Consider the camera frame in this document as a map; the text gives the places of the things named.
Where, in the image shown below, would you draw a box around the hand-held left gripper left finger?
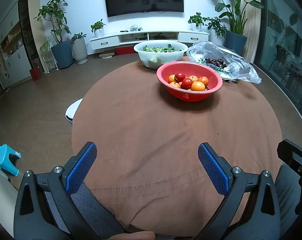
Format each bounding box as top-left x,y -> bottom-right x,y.
13,142 -> 99,240

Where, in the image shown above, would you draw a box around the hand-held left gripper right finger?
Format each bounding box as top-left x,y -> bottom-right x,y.
194,142 -> 281,240

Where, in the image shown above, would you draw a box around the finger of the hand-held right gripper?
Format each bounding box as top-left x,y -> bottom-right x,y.
276,139 -> 302,178

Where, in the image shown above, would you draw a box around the red plastic basin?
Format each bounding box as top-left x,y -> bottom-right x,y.
156,61 -> 223,102

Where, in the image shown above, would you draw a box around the large smooth orange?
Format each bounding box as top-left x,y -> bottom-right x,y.
191,81 -> 206,91

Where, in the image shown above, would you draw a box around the person's left hand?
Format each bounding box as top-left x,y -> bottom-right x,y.
107,231 -> 156,240

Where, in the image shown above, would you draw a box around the person's right leg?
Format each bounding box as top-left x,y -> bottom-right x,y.
273,164 -> 302,230

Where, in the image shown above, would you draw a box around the person's leg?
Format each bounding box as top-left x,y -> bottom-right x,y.
273,164 -> 302,230
43,181 -> 125,240

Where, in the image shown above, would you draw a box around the person's left leg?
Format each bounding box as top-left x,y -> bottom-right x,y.
43,181 -> 125,240

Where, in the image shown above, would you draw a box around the brown tablecloth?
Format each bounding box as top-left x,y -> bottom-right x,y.
71,59 -> 283,238

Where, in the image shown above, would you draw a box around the cyan plastic stool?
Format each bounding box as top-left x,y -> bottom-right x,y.
0,141 -> 22,177

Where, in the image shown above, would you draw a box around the glass sliding door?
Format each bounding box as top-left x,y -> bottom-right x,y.
256,0 -> 302,120

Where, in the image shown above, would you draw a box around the clear plastic bag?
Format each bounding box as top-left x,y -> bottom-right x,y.
186,41 -> 262,84

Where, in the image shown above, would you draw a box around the green printed plastic bag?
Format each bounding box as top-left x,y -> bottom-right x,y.
194,56 -> 239,80

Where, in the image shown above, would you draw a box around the red bin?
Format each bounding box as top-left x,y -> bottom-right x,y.
29,66 -> 43,81

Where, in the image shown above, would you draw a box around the pile of dark cherries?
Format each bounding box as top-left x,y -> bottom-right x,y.
204,57 -> 228,69

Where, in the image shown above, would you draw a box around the bird-of-paradise plant blue pot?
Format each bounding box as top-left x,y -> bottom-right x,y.
199,0 -> 265,57

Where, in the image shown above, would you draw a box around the beige curtain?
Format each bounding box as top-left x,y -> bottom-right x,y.
241,0 -> 266,64

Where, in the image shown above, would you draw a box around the tall leafy plant blue pot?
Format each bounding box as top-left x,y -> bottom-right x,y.
34,0 -> 74,70

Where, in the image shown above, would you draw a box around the small plant ribbed pot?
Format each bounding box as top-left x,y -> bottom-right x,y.
70,32 -> 88,65

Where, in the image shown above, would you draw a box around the white plastic basin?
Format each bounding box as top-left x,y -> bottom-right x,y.
134,40 -> 188,69

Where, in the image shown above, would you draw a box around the red box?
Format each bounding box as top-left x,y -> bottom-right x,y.
115,46 -> 136,55

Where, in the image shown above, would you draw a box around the white television cabinet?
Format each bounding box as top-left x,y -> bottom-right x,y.
90,30 -> 209,51

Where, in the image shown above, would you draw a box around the green leafy vegetables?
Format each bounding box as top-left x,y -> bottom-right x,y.
143,44 -> 183,53

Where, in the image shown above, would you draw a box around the bushy plant tall white pot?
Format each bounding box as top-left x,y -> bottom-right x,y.
204,17 -> 227,47

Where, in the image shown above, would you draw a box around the small plant white pot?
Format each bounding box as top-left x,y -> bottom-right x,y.
91,19 -> 106,38
188,12 -> 207,32

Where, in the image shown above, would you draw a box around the black set-top box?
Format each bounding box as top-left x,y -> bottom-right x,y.
151,33 -> 177,40

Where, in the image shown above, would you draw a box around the white wall cabinet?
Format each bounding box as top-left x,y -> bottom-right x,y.
0,4 -> 33,90

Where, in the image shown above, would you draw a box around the spider plant on wire stand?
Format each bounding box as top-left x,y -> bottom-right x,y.
39,36 -> 59,74

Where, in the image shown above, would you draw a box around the tangle of cables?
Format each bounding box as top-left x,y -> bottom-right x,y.
120,25 -> 144,32

